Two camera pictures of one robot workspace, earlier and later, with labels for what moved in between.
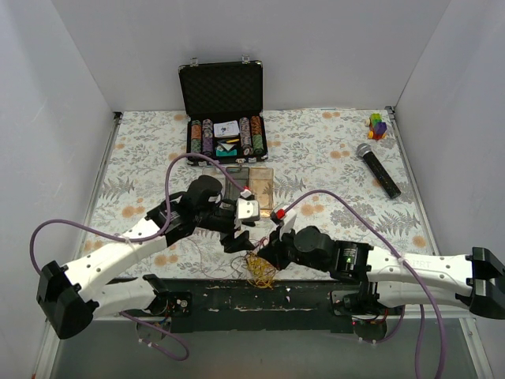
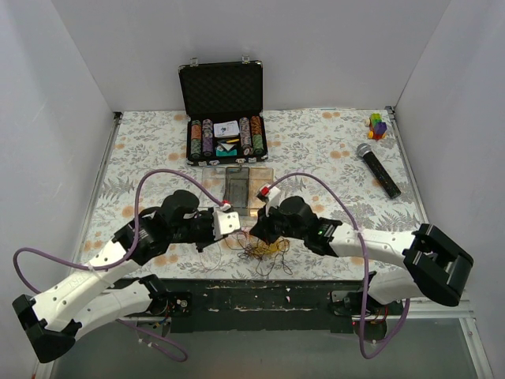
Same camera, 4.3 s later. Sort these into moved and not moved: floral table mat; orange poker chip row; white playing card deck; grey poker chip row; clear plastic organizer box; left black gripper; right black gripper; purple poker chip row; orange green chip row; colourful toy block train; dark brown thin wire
Moved: dark brown thin wire; left black gripper; right black gripper
Not moved: purple poker chip row; clear plastic organizer box; colourful toy block train; floral table mat; white playing card deck; grey poker chip row; orange poker chip row; orange green chip row
